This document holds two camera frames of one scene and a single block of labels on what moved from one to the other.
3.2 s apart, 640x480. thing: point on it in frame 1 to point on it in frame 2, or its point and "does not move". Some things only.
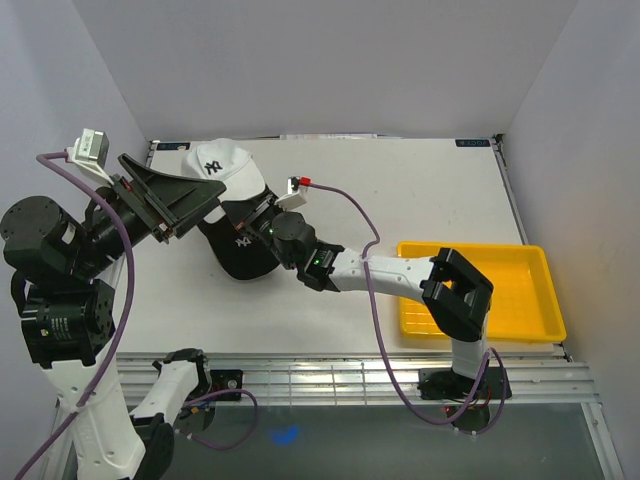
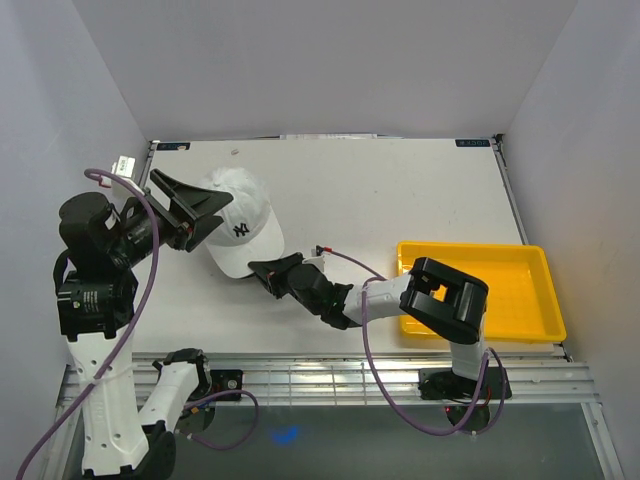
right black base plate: [445, 383] does not move
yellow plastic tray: [524, 307] does not move
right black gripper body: [257, 224] to [277, 282]
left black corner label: [172, 146] does not move
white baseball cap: [227, 161] to [250, 231]
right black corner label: [472, 143] does not move
